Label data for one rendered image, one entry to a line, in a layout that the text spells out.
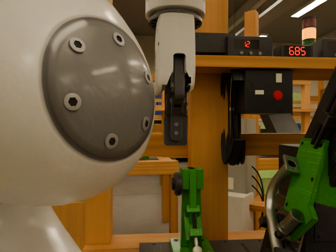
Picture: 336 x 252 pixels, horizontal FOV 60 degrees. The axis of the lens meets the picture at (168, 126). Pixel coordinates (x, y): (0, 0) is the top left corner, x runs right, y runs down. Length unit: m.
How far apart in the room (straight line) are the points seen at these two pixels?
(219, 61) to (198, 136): 0.28
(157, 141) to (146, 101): 1.00
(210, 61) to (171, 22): 0.62
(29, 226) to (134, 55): 0.16
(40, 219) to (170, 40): 0.24
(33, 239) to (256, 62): 0.90
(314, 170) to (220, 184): 0.40
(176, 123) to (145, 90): 0.24
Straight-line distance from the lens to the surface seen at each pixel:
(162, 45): 0.37
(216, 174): 1.11
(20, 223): 0.26
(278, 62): 1.07
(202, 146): 1.09
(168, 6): 0.40
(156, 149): 1.16
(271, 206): 0.93
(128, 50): 0.16
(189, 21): 0.39
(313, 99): 9.53
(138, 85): 0.15
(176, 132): 0.40
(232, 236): 1.23
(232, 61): 1.01
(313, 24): 1.33
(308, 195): 0.83
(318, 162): 0.82
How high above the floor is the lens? 1.31
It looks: level
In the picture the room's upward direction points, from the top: straight up
